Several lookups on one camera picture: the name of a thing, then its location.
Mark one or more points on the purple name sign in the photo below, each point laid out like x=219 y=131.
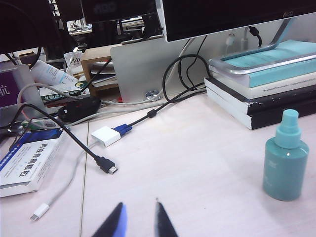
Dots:
x=7 y=91

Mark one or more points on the dark monitor back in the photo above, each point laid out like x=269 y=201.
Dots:
x=24 y=24

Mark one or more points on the teal book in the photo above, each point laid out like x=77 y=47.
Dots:
x=284 y=76

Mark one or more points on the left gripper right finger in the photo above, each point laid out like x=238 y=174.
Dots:
x=163 y=222

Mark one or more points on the green printed box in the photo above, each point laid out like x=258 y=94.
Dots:
x=61 y=96

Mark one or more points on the white lotion tube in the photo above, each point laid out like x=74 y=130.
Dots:
x=49 y=72

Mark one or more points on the teal spray bottle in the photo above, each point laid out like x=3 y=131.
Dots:
x=284 y=168

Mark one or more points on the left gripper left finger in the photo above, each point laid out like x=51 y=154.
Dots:
x=116 y=222

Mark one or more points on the thick black book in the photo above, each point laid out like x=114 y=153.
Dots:
x=266 y=118

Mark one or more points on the thin black book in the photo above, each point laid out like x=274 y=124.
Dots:
x=284 y=105

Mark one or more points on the silver monitor stand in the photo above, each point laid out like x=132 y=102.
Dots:
x=281 y=32

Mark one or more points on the white blue medicine box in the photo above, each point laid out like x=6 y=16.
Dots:
x=32 y=160

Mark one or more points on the white book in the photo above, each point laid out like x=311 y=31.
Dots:
x=284 y=89

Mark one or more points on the large black monitor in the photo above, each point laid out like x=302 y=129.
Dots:
x=222 y=14

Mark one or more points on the wooden desk shelf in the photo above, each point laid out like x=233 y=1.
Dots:
x=86 y=71

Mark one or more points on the black monitor with white sticker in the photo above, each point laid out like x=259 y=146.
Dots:
x=118 y=10

